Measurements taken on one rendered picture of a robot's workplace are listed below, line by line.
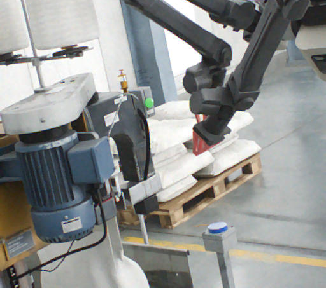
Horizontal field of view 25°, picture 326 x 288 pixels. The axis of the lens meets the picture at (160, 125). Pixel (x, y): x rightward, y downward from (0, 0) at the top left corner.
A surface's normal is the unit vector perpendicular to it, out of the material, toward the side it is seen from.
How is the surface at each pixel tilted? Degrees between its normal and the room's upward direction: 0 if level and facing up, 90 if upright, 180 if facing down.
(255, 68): 139
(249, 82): 127
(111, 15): 90
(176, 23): 109
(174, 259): 90
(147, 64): 90
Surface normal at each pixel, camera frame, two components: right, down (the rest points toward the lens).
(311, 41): -0.55, -0.55
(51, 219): -0.20, 0.27
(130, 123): 0.76, -0.01
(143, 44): -0.63, 0.28
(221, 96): 0.46, -0.53
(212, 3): 0.61, 0.35
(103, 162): 0.95, -0.13
